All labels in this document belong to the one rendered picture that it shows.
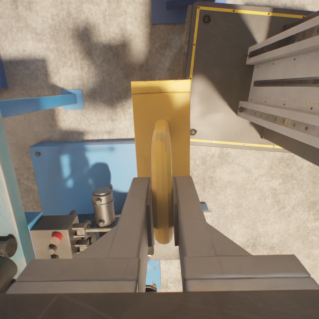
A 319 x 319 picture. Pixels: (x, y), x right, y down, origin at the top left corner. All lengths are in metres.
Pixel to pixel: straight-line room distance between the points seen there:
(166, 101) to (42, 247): 0.65
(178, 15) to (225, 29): 0.40
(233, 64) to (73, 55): 0.98
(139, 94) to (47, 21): 1.55
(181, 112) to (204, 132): 1.06
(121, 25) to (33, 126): 0.89
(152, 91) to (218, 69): 1.06
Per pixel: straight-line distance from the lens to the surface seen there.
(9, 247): 0.74
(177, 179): 0.15
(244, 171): 1.79
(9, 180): 0.70
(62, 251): 0.79
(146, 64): 1.59
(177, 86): 0.24
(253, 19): 1.37
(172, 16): 1.62
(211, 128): 1.31
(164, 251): 1.85
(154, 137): 0.15
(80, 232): 0.77
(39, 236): 0.79
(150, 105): 0.25
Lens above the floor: 1.58
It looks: 73 degrees down
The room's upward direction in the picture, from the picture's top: 177 degrees counter-clockwise
